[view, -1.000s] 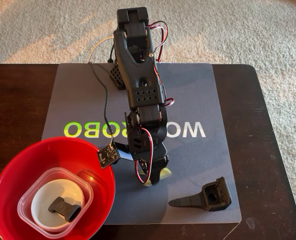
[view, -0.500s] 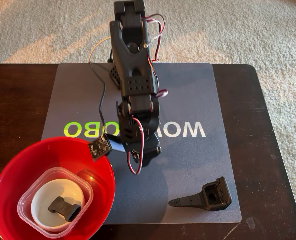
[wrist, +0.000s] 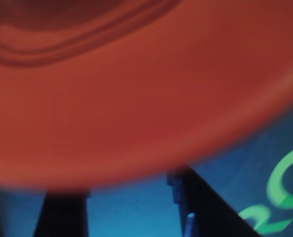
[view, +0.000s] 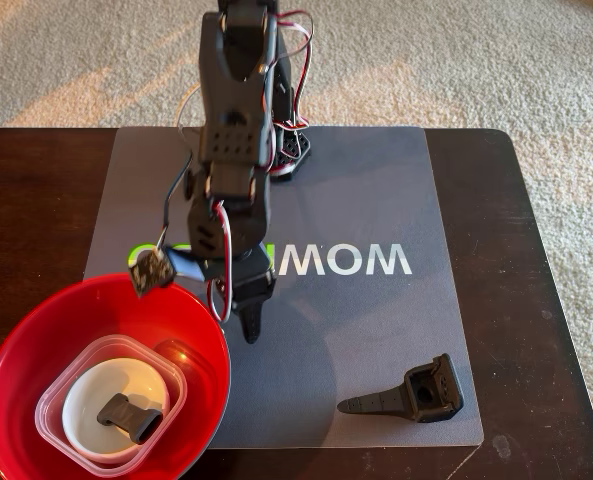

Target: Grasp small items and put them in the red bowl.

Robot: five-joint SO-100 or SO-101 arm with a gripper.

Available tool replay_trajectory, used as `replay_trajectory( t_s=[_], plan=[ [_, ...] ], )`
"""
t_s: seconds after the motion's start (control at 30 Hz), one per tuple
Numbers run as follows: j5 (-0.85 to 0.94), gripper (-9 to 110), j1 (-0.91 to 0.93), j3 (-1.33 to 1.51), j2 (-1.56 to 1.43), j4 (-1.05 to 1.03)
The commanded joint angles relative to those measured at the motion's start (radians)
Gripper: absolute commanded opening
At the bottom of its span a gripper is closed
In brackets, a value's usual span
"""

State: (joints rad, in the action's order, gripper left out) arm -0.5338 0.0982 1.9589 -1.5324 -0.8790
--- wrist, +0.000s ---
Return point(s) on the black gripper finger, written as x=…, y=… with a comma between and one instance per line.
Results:
x=62, y=217
x=205, y=217

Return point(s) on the red bowl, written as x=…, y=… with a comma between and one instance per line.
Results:
x=136, y=98

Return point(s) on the grey WOWROBO mat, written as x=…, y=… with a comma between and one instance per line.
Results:
x=136, y=217

